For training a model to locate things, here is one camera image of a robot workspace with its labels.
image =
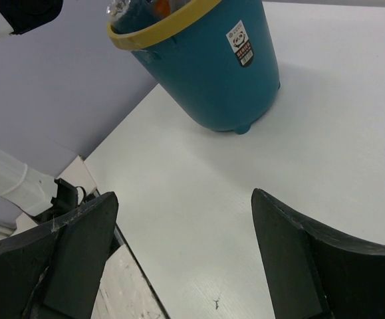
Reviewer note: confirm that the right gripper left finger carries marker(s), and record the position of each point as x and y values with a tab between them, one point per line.
53	270

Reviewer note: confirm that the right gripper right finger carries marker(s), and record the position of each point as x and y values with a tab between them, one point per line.
313	270

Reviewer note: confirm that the clear bottle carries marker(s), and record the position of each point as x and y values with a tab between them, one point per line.
118	8

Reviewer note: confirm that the long orange bottle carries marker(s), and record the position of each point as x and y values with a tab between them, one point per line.
162	8

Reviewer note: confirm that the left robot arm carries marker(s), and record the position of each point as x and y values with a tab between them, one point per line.
39	195

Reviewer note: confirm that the teal bin with yellow rim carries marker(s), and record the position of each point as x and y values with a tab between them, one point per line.
216	59

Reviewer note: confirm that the white foam strip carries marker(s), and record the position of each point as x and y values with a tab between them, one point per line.
123	291

